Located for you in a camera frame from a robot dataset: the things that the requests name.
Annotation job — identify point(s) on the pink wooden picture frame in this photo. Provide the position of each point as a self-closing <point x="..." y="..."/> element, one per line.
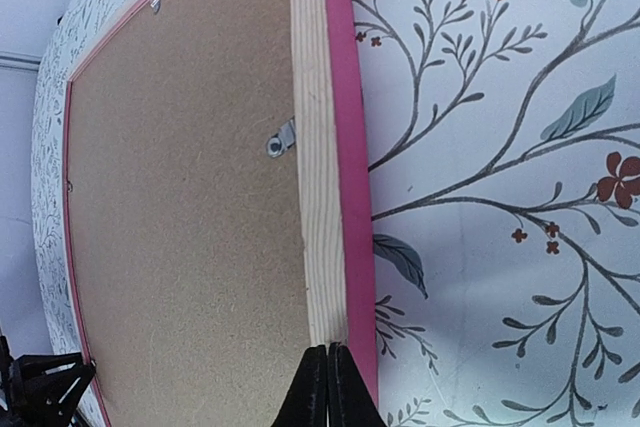
<point x="327" y="135"/>

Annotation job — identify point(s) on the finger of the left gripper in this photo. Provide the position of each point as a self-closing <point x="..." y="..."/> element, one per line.
<point x="43" y="390"/>

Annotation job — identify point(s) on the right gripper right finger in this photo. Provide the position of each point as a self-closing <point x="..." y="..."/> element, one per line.
<point x="349" y="401"/>

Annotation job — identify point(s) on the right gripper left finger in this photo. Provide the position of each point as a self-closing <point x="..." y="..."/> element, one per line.
<point x="305" y="403"/>

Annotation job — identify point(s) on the brown cardboard backing board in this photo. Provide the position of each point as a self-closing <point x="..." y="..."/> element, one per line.
<point x="186" y="237"/>

